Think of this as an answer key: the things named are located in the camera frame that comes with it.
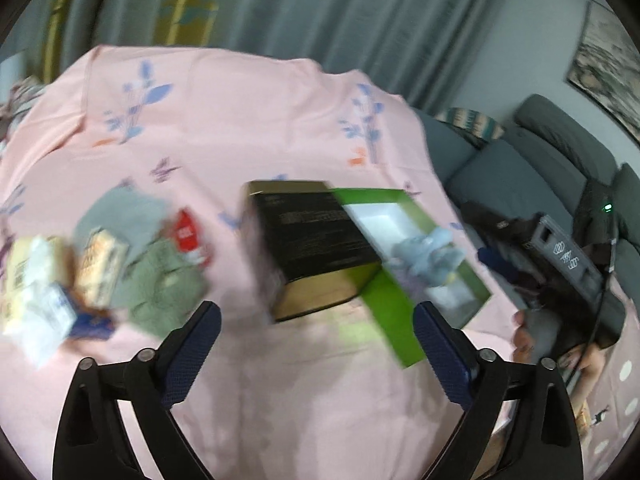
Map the person's right hand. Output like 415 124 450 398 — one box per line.
512 309 606 397

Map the black and gold box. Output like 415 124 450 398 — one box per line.
242 179 383 323

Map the cream printed packet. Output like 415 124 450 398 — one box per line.
74 227 130 311

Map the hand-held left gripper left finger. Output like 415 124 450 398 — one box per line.
52 301 222 480

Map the blue packet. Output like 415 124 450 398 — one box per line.
67 307 115 342

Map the red packet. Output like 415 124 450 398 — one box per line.
170 209 217 267

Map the grey sofa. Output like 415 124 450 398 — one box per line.
415 94 640 321

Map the green cloth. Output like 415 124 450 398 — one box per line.
110 237 211 338

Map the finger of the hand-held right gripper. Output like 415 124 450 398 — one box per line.
460 201 538 241
477 246 538 306

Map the pink dotted clothing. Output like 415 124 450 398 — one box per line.
570 275 640 466

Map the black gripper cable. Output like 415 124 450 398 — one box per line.
565 240 618 401

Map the patterned cushion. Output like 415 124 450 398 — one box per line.
435 106 506 150

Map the light blue cloth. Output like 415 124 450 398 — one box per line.
387 226 468 291

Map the framed wall picture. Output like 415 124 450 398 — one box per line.
565 0 640 143

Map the green box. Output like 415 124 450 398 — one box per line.
330 187 493 370

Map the white tissue sheet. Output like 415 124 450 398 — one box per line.
2 280 78 368

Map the pile of clothes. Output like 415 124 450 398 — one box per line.
0 76 48 148

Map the pink printed bedsheet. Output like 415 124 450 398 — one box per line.
0 44 526 480

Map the grey-blue cloth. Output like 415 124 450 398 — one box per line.
74 186 173 263

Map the yellow tissue pack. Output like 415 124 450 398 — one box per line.
0 236 68 323

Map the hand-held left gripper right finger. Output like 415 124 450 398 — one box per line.
412 301 586 480

